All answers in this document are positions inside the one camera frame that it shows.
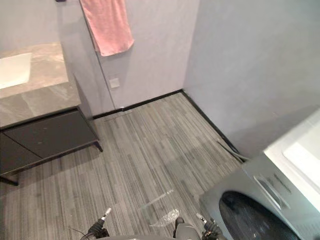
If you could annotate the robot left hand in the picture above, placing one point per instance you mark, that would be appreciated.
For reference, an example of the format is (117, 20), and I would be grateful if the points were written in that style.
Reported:
(98, 226)

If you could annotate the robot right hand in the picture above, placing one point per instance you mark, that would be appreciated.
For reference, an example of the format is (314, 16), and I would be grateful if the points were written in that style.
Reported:
(211, 227)

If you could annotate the silver robot leg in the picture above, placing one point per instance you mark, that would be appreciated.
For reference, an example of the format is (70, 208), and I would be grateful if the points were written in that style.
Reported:
(185, 228)

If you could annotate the white sink basin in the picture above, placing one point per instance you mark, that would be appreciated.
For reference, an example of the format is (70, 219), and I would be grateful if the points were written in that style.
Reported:
(12, 70)

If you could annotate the pink hanging towel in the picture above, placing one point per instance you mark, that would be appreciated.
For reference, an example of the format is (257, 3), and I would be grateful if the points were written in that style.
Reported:
(108, 27)

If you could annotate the silver washer detergent drawer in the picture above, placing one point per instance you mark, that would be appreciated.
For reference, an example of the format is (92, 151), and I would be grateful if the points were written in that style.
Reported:
(271, 191)

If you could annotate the dark round washer drum opening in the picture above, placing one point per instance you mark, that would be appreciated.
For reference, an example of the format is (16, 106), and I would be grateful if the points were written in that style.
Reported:
(250, 217)

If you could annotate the clear glass partition panel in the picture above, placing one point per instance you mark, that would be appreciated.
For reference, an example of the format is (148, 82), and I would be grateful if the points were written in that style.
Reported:
(100, 62)

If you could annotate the black vanity cabinet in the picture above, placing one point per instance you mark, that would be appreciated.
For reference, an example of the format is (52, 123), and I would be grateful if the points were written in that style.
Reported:
(47, 136)

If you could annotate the grey front-load washing machine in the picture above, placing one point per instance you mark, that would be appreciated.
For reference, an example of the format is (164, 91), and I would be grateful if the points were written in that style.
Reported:
(262, 185)

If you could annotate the black skirting board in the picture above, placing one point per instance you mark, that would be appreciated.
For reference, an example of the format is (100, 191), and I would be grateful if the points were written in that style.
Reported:
(200, 110)

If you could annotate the grey marble vanity countertop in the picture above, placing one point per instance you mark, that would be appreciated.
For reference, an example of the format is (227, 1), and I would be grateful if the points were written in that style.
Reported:
(42, 82)

